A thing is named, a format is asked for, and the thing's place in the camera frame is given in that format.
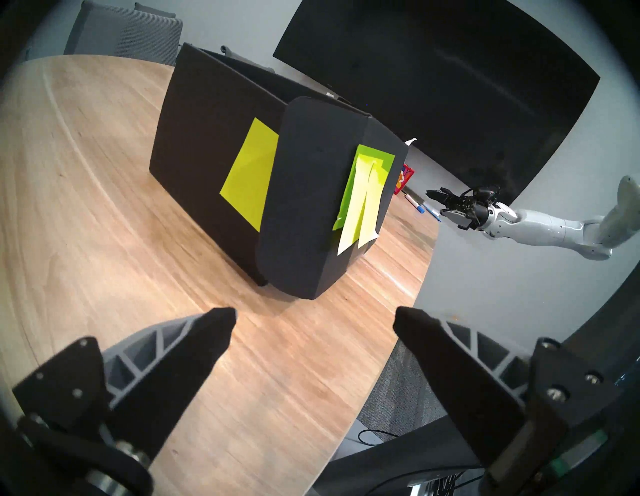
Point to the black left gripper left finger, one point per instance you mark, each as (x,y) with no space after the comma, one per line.
(165,380)

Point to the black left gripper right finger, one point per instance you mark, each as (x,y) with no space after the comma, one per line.
(465,380)

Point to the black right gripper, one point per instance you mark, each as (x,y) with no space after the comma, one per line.
(475,202)

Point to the black cardboard box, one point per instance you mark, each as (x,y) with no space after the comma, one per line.
(200,150)

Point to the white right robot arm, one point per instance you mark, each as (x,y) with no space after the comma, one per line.
(545,227)

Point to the red floral tissue box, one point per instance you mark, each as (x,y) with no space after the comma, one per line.
(402,179)

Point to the white marker blue cap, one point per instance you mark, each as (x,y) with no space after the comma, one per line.
(422,207)

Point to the yellow-green sticky note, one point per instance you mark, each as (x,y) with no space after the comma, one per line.
(247,175)
(377,162)

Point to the pale yellow sticky note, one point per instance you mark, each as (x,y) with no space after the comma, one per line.
(362,215)

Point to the wide grey mesh chair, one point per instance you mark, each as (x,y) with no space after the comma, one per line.
(125,30)

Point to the grey swivel armchair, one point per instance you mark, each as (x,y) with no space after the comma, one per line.
(155,9)

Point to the black wall screen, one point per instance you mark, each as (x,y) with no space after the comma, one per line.
(425,75)

